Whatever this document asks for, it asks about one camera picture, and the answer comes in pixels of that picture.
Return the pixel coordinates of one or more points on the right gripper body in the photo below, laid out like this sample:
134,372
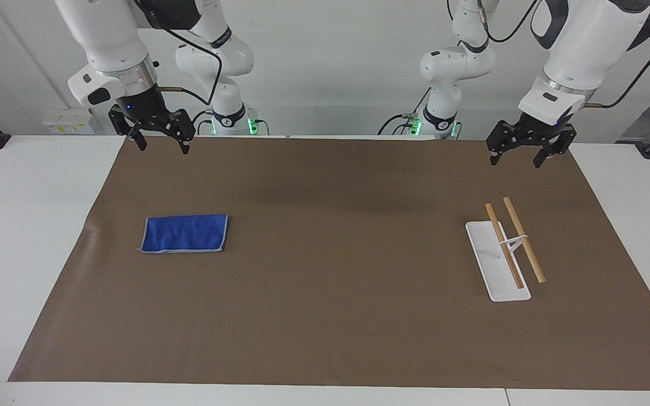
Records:
143,108

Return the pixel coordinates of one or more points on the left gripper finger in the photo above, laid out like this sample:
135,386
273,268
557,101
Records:
559,144
504,135

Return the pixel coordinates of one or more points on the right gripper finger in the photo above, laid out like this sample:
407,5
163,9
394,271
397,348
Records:
183,128
130,131

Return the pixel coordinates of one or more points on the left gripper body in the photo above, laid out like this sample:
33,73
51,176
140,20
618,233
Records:
548,131

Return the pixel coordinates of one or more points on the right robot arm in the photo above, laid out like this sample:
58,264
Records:
105,34

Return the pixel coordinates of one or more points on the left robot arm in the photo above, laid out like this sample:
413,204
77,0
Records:
455,65

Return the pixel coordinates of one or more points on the blue towel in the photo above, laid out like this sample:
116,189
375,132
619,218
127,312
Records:
185,233

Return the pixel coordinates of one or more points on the white rack with wooden bars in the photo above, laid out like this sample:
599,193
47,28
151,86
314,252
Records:
497,265

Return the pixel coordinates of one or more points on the white wall socket boxes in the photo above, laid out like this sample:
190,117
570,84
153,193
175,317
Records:
68,123

